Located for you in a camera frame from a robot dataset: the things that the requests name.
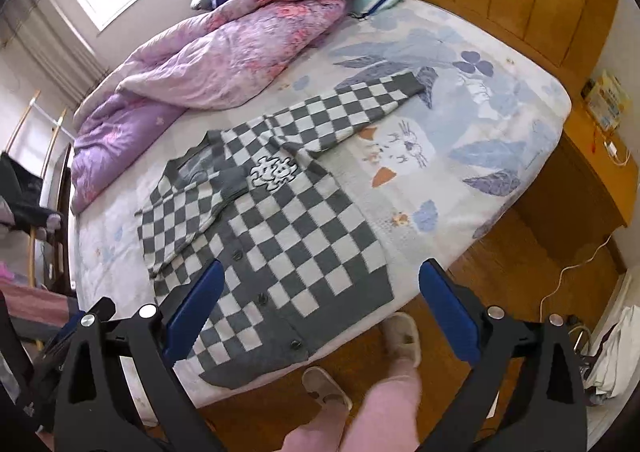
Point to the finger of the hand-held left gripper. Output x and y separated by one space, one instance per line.
65 337

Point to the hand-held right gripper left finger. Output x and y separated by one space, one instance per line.
197 307

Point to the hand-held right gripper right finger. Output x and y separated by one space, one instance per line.
447 312

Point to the grey white checkered cardigan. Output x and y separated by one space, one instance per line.
300 232

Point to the wooden clothes rack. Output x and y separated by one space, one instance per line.
31 112

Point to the pink mat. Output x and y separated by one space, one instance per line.
35 304

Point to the beige slipper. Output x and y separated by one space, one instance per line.
402 332
320 382

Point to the person's pink trousers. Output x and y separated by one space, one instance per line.
385 412

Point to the printed cat bed sheet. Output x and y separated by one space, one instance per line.
450 192

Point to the metal rack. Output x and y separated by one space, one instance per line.
582 337

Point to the dark clothing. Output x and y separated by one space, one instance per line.
20 192

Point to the white cloth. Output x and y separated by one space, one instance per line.
615 357

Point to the wooden nightstand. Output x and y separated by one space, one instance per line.
585 182

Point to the white charger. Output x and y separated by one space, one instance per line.
614 149

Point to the purple floral quilt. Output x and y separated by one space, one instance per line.
225 62

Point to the yellow box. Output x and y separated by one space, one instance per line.
607 99

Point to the light curtain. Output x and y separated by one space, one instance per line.
50 47

